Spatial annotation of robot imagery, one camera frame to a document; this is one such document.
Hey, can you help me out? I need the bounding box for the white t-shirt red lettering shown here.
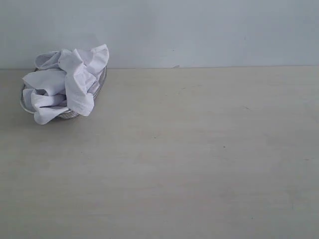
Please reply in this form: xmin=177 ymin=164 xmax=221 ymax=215
xmin=21 ymin=44 xmax=110 ymax=125

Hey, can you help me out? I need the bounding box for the metal wire mesh basket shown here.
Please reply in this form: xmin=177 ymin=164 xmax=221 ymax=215
xmin=18 ymin=65 xmax=108 ymax=120

